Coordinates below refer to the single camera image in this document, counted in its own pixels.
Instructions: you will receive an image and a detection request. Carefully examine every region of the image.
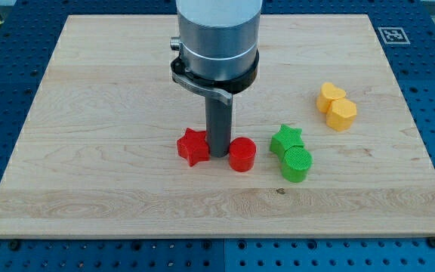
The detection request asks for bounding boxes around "black clamp ring with lever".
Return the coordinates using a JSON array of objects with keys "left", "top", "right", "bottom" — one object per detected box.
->
[{"left": 170, "top": 51, "right": 259, "bottom": 106}]

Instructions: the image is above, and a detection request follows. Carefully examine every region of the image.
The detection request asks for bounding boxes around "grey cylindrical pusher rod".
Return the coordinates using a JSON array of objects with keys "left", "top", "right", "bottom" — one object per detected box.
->
[{"left": 205, "top": 98, "right": 232, "bottom": 158}]

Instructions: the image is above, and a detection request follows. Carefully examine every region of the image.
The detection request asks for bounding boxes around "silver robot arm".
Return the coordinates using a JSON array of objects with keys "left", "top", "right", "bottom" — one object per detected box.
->
[{"left": 170, "top": 0, "right": 263, "bottom": 157}]

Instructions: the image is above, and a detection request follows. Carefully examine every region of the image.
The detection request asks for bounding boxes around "red star block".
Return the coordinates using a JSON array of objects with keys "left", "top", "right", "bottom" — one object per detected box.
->
[{"left": 177, "top": 128, "right": 210, "bottom": 167}]

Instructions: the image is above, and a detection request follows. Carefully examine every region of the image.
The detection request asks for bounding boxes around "green star block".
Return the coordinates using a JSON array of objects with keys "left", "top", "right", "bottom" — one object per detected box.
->
[{"left": 270, "top": 124, "right": 304, "bottom": 161}]

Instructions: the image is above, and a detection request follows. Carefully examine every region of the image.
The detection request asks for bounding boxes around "red cylinder block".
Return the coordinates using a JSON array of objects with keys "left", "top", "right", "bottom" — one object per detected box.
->
[{"left": 229, "top": 137, "right": 257, "bottom": 172}]

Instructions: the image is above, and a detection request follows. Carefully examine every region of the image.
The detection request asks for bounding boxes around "green cylinder block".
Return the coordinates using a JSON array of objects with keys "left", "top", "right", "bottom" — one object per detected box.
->
[{"left": 281, "top": 147, "right": 313, "bottom": 183}]

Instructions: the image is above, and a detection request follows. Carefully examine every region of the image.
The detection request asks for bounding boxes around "yellow heart block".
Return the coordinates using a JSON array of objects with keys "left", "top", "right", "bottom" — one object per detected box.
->
[{"left": 316, "top": 82, "right": 347, "bottom": 113}]

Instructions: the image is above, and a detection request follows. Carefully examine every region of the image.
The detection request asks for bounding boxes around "yellow hexagon block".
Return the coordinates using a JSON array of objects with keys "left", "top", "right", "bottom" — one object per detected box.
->
[{"left": 325, "top": 98, "right": 357, "bottom": 131}]

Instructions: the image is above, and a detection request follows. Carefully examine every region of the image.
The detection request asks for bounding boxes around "light wooden board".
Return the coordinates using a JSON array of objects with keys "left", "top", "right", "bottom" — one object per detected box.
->
[{"left": 0, "top": 14, "right": 435, "bottom": 239}]

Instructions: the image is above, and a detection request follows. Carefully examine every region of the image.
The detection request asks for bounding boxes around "white fiducial marker tag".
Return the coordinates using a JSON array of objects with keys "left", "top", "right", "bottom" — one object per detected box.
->
[{"left": 378, "top": 26, "right": 410, "bottom": 45}]

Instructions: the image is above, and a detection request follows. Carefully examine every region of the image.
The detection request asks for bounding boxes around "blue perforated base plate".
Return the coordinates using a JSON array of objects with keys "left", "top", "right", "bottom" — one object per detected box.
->
[{"left": 0, "top": 0, "right": 435, "bottom": 271}]

